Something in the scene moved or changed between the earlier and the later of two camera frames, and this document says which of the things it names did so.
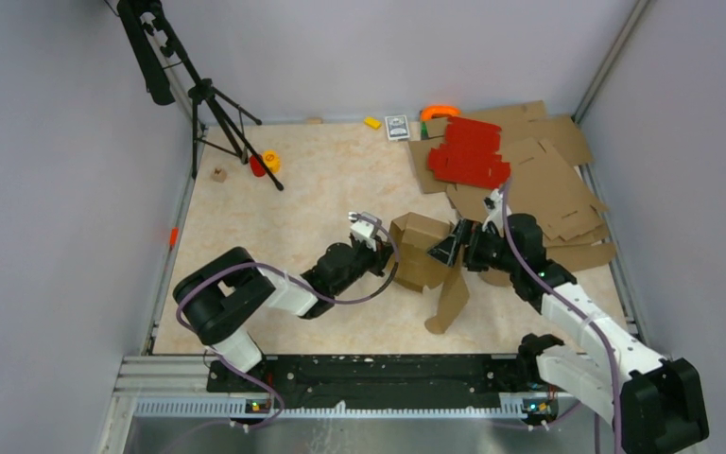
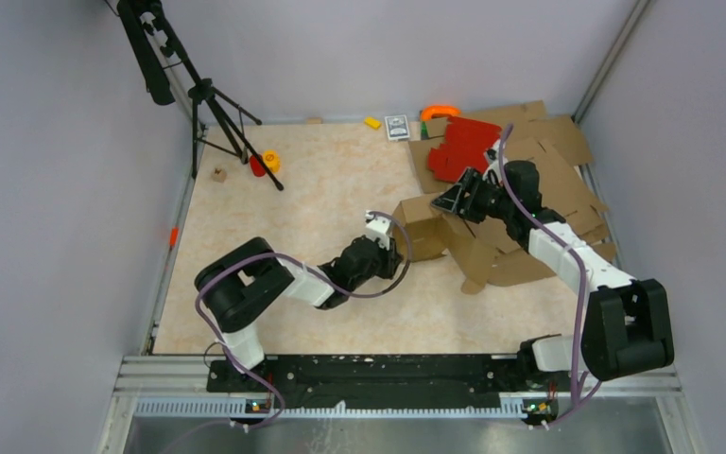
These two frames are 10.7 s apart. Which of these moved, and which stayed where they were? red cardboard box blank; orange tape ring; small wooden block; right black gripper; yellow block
Moved: right black gripper
Stayed: red cardboard box blank; orange tape ring; small wooden block; yellow block
